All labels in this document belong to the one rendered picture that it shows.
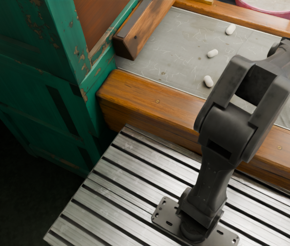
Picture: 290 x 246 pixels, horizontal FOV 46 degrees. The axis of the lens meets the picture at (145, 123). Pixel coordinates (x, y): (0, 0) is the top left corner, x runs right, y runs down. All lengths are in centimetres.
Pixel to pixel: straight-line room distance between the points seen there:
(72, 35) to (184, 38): 41
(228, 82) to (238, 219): 45
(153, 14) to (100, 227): 59
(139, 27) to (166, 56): 13
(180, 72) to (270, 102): 53
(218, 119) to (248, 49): 59
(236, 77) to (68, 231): 56
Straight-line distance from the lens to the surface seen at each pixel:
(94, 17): 84
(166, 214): 83
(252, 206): 87
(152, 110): 86
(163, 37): 106
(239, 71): 48
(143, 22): 96
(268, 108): 47
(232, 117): 48
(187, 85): 94
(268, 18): 111
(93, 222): 86
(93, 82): 89
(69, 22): 74
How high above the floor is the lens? 148
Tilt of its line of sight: 58 degrees down
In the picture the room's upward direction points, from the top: 8 degrees counter-clockwise
